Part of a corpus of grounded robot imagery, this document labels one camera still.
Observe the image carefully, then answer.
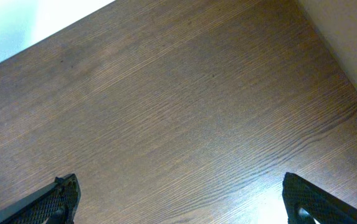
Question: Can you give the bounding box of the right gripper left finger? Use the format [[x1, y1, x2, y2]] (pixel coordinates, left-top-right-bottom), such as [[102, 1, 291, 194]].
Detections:
[[0, 174, 81, 224]]

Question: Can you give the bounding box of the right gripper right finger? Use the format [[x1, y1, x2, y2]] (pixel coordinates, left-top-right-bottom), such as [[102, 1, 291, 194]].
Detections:
[[282, 172, 357, 224]]

